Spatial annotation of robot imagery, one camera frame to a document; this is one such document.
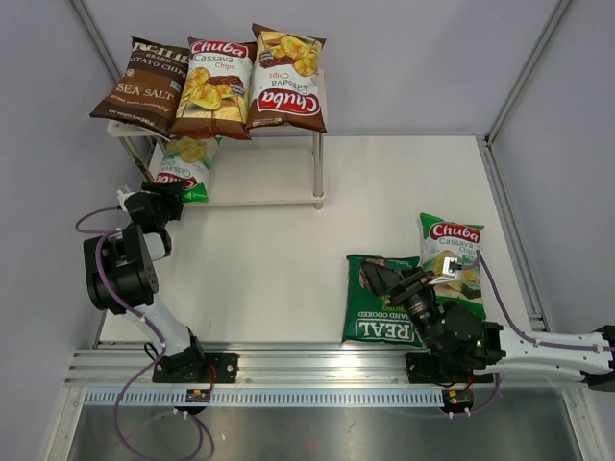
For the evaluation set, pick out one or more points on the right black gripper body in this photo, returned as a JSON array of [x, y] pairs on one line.
[[422, 310]]

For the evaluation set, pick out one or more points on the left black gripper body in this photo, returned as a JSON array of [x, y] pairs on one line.
[[166, 208]]

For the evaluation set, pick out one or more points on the green chuba cassava bag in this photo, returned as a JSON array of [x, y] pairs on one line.
[[443, 239], [189, 160]]

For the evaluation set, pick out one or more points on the green Real chips bag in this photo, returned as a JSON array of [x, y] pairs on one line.
[[371, 319]]

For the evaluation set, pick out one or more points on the brown Kettle sea salt bag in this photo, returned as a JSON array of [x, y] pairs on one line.
[[149, 92]]

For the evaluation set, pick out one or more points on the brown Chuba cassava bag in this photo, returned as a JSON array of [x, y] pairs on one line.
[[216, 95], [284, 89]]

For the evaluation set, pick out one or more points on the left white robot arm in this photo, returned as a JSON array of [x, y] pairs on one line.
[[121, 279]]

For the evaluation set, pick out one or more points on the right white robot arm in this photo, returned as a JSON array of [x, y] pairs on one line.
[[460, 346]]

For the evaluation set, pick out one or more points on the white wooden two-tier shelf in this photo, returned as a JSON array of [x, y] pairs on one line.
[[278, 166]]

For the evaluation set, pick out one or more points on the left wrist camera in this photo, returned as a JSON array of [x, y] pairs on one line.
[[123, 193]]

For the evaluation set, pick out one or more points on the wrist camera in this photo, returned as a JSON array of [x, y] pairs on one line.
[[451, 270], [123, 193]]

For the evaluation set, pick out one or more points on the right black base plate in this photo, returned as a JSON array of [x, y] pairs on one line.
[[425, 369]]

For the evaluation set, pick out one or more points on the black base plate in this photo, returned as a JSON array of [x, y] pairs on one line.
[[425, 369], [221, 367]]

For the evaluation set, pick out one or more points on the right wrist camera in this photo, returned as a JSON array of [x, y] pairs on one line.
[[451, 270]]

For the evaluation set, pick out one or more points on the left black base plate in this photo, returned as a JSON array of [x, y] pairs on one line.
[[221, 367]]

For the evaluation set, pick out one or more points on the aluminium mounting rail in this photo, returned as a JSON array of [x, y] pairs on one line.
[[260, 365]]

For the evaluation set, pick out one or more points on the white slotted cable duct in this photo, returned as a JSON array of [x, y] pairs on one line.
[[405, 398]]

